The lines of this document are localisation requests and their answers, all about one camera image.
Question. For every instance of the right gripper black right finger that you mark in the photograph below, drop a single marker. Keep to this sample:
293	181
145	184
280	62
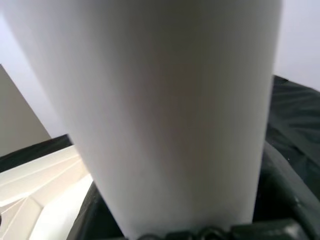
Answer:
282	195

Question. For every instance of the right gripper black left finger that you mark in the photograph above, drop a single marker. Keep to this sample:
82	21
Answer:
100	217

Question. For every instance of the white plastic table top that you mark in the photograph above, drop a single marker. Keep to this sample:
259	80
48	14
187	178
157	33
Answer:
37	180

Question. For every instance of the white plastic table leg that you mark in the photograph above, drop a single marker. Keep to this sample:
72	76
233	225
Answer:
162	112

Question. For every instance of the black table cloth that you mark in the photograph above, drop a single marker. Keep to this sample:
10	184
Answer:
295	112

